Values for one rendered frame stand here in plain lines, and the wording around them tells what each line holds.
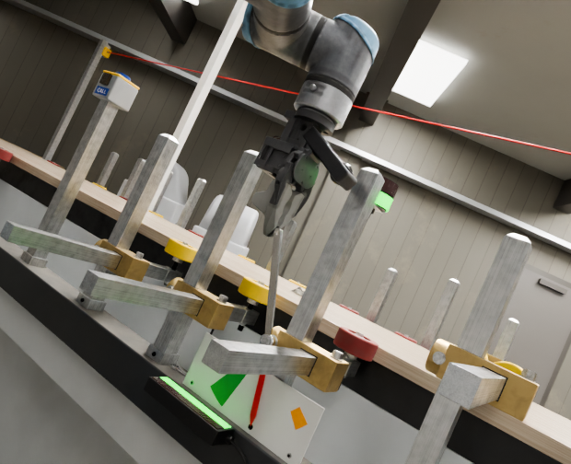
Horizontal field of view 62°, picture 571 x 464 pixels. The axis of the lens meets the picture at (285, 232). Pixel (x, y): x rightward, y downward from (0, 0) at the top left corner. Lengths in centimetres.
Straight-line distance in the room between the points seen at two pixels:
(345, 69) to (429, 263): 562
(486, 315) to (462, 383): 26
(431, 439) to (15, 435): 124
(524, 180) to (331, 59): 613
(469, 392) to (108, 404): 78
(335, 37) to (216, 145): 563
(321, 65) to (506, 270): 42
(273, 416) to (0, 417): 108
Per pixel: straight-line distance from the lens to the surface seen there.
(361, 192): 80
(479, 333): 71
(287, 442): 80
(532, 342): 681
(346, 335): 90
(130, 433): 103
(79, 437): 145
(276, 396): 80
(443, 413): 72
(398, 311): 628
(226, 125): 645
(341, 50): 82
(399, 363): 95
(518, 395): 70
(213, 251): 92
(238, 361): 59
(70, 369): 117
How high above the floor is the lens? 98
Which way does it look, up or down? 3 degrees up
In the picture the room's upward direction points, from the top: 25 degrees clockwise
